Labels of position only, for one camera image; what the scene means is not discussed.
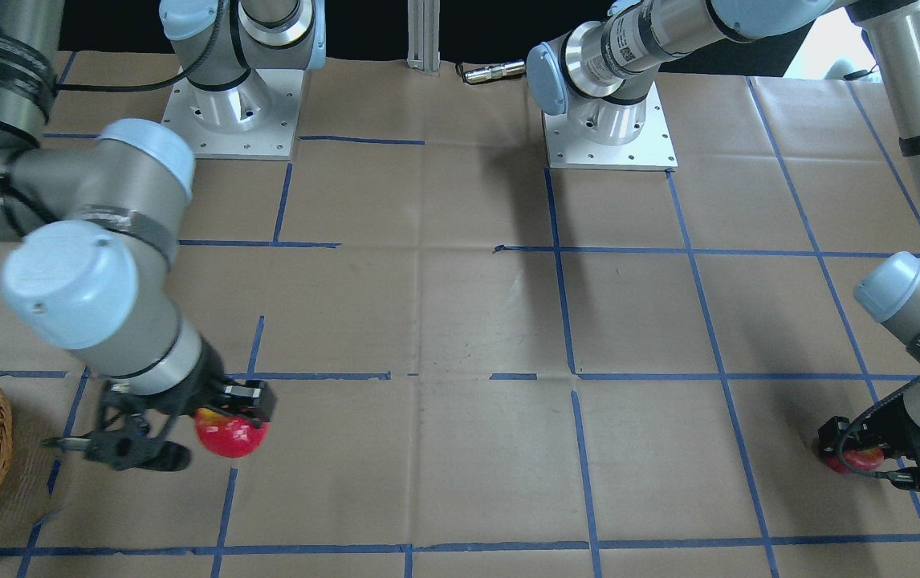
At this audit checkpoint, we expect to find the brown paper mat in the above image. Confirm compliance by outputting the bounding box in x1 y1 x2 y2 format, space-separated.
0 61 920 577

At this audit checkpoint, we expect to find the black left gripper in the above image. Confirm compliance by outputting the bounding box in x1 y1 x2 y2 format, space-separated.
819 397 920 460

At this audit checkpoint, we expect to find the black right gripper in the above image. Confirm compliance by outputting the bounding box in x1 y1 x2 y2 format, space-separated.
103 337 277 425

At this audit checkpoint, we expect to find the red yellow apple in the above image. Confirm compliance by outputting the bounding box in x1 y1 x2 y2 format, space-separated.
820 447 885 474

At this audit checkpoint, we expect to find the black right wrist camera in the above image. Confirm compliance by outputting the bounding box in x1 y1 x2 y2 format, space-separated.
39 410 192 472

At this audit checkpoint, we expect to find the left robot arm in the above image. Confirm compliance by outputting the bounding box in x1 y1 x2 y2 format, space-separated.
525 1 920 460

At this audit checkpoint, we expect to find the aluminium frame post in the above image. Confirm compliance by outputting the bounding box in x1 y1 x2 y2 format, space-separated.
405 0 441 76

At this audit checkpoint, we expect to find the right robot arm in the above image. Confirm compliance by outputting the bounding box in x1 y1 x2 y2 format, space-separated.
0 1 327 421

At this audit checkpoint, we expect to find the dark red apple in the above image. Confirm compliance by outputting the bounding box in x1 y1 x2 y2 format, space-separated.
193 409 270 458

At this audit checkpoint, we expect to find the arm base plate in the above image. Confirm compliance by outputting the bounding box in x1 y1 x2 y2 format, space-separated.
162 69 307 161
542 84 679 172

